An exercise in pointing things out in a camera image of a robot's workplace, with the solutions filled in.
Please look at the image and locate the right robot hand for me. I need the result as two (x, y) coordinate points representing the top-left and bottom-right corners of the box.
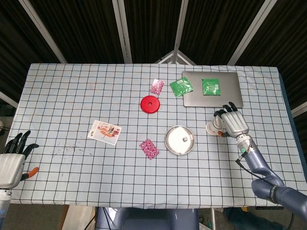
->
(213, 102), (250, 138)

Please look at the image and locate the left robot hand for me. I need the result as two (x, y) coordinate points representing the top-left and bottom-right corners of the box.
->
(0, 130), (40, 190)

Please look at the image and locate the white paper cup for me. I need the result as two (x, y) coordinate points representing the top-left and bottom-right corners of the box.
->
(205, 115), (227, 137)

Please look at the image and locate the silver metal plate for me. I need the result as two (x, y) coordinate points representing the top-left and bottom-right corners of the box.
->
(164, 125), (195, 155)

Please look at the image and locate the flat green packet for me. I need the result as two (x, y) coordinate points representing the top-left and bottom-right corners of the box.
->
(201, 78), (222, 96)

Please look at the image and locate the grey closed laptop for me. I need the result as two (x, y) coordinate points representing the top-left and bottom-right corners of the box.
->
(181, 70), (244, 108)

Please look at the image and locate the crumpled green packet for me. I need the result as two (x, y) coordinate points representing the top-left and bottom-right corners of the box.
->
(169, 76), (194, 98)

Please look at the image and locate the beige cardboard box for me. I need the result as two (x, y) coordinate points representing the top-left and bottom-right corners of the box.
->
(59, 206), (96, 230)

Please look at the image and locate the small pink patterned packet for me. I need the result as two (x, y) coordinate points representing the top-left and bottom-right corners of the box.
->
(150, 79), (165, 96)

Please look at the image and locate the red round disc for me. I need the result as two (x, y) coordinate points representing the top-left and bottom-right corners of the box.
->
(140, 95), (161, 114)

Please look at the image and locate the large pink patterned packet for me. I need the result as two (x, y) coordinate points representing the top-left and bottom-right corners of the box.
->
(139, 138), (160, 160)

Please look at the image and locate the checked light blue tablecloth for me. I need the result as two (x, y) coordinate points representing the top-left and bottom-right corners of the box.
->
(0, 62), (303, 209)

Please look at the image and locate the dark blue cloth heap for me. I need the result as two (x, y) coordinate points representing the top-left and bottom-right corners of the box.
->
(224, 207), (295, 230)

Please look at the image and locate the illustrated postcard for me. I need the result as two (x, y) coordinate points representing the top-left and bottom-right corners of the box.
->
(87, 119), (122, 146)

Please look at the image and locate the blue robot torso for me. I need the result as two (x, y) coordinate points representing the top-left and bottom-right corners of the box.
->
(95, 207), (200, 230)

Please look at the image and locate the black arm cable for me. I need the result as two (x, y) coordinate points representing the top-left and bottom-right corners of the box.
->
(236, 141), (276, 187)

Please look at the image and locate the white frame side bar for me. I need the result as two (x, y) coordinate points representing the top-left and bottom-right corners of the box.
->
(291, 102), (307, 118)
(0, 91), (19, 109)

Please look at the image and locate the white triangular frame brace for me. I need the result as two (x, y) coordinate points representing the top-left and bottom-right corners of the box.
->
(154, 49), (197, 65)

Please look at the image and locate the white frame post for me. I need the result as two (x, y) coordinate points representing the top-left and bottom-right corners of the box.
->
(18, 0), (68, 64)
(173, 0), (189, 52)
(112, 0), (133, 64)
(227, 0), (278, 65)

